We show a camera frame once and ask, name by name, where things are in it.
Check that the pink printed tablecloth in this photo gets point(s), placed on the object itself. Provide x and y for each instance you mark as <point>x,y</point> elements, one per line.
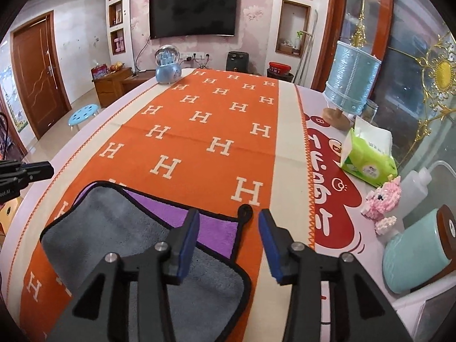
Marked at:
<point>338,192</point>

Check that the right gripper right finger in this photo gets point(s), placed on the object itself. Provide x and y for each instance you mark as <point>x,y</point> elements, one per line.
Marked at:
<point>358,309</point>

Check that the black wall television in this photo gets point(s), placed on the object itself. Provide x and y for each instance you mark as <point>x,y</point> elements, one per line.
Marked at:
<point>171,18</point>

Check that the wooden tv cabinet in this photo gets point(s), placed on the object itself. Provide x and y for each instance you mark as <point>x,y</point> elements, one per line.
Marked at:
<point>115,85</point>

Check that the light blue table lamp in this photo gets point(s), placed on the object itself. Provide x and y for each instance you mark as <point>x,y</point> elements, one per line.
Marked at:
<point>353,73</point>

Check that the blue plastic stool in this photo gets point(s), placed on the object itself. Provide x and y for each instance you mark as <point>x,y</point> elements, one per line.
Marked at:
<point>83,114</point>

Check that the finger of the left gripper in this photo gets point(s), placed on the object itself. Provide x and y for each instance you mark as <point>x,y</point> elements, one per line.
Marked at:
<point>37,171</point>

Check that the pink block pig figure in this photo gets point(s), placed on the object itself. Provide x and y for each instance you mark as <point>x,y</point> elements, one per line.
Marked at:
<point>379,204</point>

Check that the orange H pattern blanket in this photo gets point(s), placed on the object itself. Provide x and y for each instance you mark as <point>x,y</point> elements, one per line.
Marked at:
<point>171,185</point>

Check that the brown wooden door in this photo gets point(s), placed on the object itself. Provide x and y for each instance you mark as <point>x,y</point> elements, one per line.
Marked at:
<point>37,74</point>

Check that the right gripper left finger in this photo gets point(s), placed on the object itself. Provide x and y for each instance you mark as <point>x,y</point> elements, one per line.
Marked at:
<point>99,309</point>

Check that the black air fryer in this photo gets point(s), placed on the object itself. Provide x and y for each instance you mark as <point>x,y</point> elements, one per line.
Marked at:
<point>237,61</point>

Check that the white plastic bottle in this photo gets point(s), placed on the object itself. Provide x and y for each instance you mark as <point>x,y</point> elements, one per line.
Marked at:
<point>414,188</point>

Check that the blue snow globe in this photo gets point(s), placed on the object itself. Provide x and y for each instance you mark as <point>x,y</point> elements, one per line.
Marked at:
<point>168,70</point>

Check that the white plastic storage box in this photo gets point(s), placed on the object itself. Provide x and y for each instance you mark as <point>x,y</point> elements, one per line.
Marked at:
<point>424,310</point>

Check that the purple and grey towel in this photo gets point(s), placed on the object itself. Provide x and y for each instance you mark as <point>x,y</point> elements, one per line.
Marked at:
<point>109,218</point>

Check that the green tissue pack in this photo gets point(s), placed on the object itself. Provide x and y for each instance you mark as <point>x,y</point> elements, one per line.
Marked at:
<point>367,153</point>

